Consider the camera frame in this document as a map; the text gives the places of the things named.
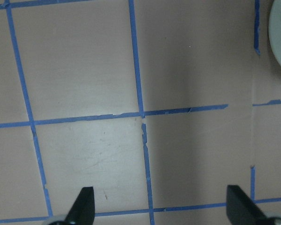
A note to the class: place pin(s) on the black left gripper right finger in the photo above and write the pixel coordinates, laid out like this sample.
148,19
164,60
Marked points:
241,210

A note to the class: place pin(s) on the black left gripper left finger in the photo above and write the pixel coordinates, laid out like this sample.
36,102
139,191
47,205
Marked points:
82,211

